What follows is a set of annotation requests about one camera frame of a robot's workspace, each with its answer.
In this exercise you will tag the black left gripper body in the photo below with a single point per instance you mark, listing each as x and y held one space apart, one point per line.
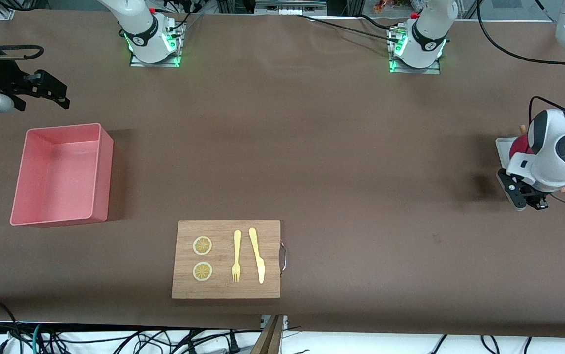
539 201

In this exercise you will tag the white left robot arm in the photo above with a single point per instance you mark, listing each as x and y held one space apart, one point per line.
552 147

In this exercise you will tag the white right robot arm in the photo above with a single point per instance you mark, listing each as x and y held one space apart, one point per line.
139 24

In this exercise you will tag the pink plastic bin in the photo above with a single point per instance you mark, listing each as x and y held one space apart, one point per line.
61 177

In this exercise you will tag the lemon slice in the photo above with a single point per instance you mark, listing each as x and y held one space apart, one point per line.
202 246
202 271

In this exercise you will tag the yellow plastic fork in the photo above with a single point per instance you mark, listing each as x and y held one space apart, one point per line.
237 246

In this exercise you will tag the wooden cutting board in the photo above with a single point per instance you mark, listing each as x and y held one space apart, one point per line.
223 290

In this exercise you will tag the yellow plastic knife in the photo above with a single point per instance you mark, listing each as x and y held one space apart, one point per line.
257 255

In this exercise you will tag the brown wooden plank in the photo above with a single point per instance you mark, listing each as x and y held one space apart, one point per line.
267 339

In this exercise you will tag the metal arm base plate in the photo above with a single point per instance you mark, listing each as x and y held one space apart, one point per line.
395 66
176 49

